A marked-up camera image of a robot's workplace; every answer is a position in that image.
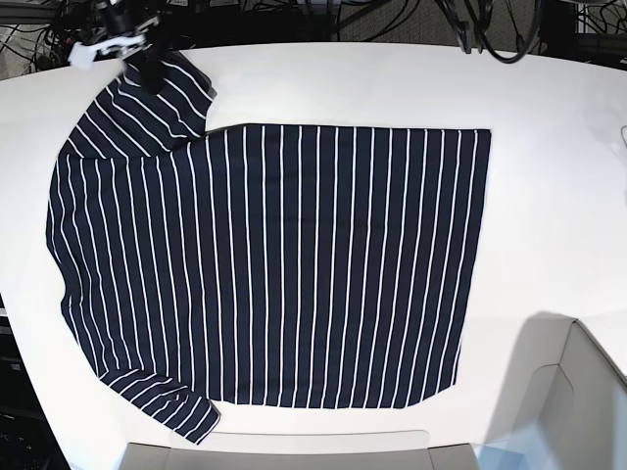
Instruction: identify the navy white striped T-shirt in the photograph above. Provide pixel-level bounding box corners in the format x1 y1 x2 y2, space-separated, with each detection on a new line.
46 55 491 444

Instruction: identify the black cable bundle left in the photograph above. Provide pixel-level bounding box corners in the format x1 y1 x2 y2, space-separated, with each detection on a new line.
0 0 99 79

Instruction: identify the black cable loop right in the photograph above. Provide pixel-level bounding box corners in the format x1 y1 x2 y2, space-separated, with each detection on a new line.
440 0 545 63

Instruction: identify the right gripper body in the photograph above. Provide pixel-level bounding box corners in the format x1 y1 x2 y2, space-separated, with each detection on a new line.
95 0 161 48

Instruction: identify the grey plastic bin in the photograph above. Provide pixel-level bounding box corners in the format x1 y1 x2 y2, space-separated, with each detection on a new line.
477 309 627 470

